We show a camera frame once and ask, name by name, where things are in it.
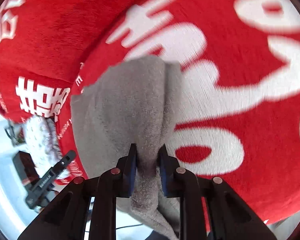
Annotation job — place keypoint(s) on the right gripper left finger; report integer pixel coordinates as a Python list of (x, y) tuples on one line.
[(129, 172)]

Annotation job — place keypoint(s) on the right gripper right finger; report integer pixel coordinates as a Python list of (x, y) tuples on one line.
[(167, 165)]

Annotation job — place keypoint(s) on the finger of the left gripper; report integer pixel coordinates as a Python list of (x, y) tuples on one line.
[(60, 168)]

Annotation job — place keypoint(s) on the grey knit sweater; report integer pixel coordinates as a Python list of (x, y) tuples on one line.
[(135, 102)]

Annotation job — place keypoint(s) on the white grey patterned blanket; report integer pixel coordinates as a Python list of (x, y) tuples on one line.
[(42, 143)]

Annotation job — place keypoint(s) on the black box on floor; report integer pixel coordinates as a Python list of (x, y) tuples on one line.
[(25, 168)]

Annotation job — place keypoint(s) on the red pillow white lettering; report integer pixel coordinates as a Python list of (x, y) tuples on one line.
[(44, 42)]

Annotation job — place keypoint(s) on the red bedspread white lettering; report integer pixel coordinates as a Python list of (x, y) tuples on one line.
[(239, 112)]

